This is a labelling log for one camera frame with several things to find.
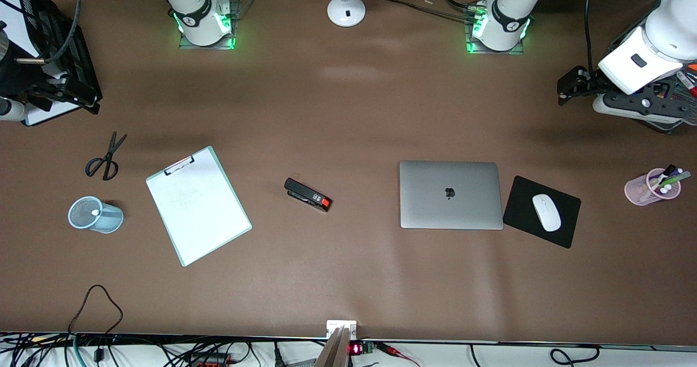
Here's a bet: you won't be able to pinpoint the black mouse pad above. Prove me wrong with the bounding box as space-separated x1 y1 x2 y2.
502 175 582 249

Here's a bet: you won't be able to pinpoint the black purple marker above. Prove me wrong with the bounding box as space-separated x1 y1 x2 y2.
651 164 677 188

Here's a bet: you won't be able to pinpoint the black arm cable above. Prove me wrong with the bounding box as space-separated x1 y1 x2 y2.
16 0 81 64
584 0 595 71

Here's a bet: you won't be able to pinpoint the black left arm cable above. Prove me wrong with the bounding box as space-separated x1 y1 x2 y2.
584 0 595 71

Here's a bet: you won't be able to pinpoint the white round stand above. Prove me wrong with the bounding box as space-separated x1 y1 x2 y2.
327 0 366 28

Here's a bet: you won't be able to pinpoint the pink mesh pen cup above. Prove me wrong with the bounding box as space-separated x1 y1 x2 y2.
624 168 682 206

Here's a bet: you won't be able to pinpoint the black looped cable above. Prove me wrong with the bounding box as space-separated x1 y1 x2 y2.
468 344 601 367

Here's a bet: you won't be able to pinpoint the black table cable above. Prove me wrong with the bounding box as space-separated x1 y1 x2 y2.
378 0 480 22

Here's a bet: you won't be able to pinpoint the light green marker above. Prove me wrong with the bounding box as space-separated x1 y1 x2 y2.
656 171 692 191

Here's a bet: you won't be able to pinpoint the red capped whiteboard marker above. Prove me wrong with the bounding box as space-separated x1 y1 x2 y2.
677 70 697 99

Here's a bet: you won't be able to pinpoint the clear arm base plate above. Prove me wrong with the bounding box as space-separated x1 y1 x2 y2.
179 0 236 50
466 5 526 56

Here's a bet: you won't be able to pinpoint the black cable tangle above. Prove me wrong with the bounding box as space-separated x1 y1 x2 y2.
0 332 327 367

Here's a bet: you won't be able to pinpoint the red wire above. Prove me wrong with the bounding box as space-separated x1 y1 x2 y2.
376 342 421 367

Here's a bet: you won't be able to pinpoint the black stacked paper tray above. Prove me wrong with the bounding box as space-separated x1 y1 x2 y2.
0 0 103 127

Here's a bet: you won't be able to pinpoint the grey wedge post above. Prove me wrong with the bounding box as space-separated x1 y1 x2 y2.
313 326 352 367

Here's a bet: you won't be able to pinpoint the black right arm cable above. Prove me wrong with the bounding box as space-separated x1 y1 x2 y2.
16 0 81 64

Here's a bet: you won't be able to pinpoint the black stapler orange tip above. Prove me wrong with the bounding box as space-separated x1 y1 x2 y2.
284 178 332 213

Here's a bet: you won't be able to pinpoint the white paper sheet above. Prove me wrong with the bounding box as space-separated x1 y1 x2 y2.
0 0 34 46
25 103 83 126

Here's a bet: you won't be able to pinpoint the white computer mouse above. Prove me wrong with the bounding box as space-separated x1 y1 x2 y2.
531 194 562 233

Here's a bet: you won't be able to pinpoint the black handled scissors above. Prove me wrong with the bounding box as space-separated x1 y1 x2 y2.
85 132 128 181

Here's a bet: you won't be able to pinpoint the mint clipboard with paper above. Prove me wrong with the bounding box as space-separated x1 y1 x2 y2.
145 146 253 267

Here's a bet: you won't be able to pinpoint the grey wire mesh organizer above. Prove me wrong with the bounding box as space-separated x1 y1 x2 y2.
610 8 697 134

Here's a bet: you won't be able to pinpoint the thin black cable loop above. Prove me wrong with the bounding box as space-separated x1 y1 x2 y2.
68 284 124 336

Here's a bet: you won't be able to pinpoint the silver laptop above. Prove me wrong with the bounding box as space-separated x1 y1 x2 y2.
399 161 504 230

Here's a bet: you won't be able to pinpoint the white mounting bracket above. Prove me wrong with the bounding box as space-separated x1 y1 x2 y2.
326 320 357 339

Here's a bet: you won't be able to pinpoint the blue mesh pen cup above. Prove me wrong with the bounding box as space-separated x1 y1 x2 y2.
68 196 124 234

